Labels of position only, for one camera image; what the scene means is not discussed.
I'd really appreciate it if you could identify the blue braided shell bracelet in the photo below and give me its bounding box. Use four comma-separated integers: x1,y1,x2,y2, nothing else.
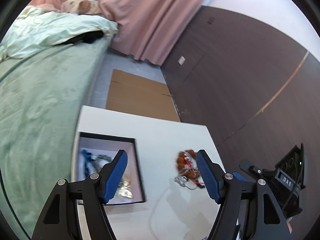
79,148,97,177

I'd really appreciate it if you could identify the pink curtain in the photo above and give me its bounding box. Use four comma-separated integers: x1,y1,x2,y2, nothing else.
27,0,227,66

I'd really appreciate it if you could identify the floral pillow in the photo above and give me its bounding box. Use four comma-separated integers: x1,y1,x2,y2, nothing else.
61,0,102,15

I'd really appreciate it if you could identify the silver ball chain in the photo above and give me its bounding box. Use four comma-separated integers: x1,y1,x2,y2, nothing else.
174,167,198,190

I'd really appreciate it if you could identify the brown rudraksha bead bracelet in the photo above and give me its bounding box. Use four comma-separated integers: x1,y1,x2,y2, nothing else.
176,149,202,178

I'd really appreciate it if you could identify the light green duvet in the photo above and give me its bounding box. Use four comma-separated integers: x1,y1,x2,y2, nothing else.
1,5,118,61

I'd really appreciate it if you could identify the white wall socket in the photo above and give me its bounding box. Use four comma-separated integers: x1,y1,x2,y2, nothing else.
178,56,185,65

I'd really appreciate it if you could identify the white table board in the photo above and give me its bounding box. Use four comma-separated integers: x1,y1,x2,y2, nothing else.
77,106,221,239

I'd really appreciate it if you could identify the green bed sheet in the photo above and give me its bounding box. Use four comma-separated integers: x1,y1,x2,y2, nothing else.
1,36,111,239

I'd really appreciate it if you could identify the black jewelry box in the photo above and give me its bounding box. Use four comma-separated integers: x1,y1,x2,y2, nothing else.
75,132,146,205

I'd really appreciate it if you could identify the flattened brown cardboard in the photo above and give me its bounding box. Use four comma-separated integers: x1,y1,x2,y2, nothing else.
106,69,180,122

